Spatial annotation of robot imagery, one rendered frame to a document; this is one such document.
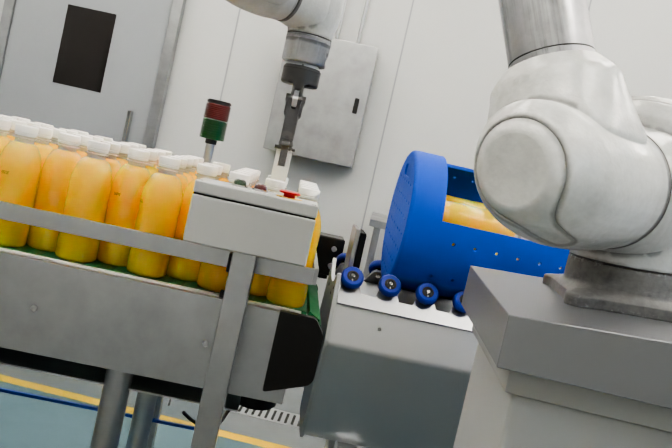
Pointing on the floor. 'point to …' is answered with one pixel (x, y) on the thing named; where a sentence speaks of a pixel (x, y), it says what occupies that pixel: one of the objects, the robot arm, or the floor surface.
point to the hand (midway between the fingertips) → (281, 167)
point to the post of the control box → (223, 350)
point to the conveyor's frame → (142, 339)
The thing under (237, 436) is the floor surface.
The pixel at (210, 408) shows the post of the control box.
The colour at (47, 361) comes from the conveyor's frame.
